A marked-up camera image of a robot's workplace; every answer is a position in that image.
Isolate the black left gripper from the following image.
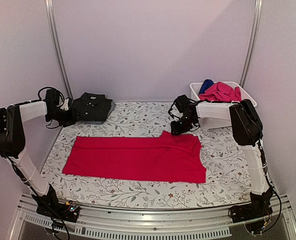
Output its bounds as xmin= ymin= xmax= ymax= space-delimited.
xmin=46 ymin=106 xmax=84 ymax=127

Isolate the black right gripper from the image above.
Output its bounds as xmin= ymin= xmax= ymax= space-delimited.
xmin=170 ymin=115 xmax=195 ymax=136

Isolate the magenta t-shirt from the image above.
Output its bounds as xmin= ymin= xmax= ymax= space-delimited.
xmin=62 ymin=131 xmax=207 ymax=184

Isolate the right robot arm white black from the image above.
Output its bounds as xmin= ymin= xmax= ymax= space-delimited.
xmin=170 ymin=94 xmax=276 ymax=223

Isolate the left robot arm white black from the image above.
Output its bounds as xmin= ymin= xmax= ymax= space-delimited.
xmin=0 ymin=87 xmax=80 ymax=223

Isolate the white plastic laundry bin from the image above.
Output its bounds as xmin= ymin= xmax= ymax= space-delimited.
xmin=189 ymin=81 xmax=257 ymax=131

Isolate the black pinstriped folded shirt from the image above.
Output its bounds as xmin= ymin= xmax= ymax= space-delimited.
xmin=71 ymin=92 xmax=113 ymax=122

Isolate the blue garment in bin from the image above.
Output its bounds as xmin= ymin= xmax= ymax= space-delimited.
xmin=198 ymin=79 xmax=214 ymax=95

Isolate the pink garment in bin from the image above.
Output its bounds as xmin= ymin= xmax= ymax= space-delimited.
xmin=198 ymin=82 xmax=242 ymax=103

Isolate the grey folded garment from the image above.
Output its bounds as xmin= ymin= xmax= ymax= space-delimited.
xmin=90 ymin=101 xmax=116 ymax=125

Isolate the floral patterned table cloth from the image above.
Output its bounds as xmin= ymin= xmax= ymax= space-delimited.
xmin=40 ymin=102 xmax=251 ymax=209

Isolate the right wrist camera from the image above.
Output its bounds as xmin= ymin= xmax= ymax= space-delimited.
xmin=173 ymin=94 xmax=192 ymax=113

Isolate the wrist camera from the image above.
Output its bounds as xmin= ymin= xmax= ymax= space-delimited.
xmin=44 ymin=88 xmax=61 ymax=106
xmin=173 ymin=94 xmax=192 ymax=113

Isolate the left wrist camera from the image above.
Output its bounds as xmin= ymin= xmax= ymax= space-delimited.
xmin=44 ymin=88 xmax=61 ymax=106

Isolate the aluminium front rail base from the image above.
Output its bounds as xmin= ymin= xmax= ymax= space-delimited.
xmin=9 ymin=194 xmax=296 ymax=240

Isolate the aluminium frame post left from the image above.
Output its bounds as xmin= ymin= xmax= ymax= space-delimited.
xmin=43 ymin=0 xmax=75 ymax=106

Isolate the aluminium frame post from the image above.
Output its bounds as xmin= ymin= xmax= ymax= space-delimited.
xmin=43 ymin=0 xmax=75 ymax=106
xmin=239 ymin=0 xmax=263 ymax=87

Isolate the aluminium frame post right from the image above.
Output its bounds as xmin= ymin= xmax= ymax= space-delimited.
xmin=239 ymin=0 xmax=263 ymax=87

